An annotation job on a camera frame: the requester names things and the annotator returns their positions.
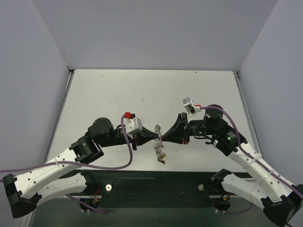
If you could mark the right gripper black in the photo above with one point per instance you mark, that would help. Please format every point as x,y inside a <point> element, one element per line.
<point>185,132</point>

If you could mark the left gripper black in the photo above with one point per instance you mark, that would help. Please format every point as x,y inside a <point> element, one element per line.
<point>135,140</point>

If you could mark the large metal keyring band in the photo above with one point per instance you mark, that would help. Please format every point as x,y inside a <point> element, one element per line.
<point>157,147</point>

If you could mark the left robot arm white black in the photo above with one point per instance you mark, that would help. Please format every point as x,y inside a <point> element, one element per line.
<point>35,185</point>

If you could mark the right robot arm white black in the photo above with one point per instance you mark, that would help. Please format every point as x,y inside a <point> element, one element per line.
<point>278,197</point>

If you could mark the yellow key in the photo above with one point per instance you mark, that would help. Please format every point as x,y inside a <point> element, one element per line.
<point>161,158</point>

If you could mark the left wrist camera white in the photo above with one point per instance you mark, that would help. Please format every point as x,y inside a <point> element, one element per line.
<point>133,125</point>

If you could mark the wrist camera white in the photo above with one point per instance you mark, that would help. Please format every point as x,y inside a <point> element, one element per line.
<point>191,108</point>
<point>133,125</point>

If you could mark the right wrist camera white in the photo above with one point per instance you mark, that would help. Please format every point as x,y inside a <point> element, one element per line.
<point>191,108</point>

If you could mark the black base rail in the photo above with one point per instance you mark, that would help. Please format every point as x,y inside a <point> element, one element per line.
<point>151,189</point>

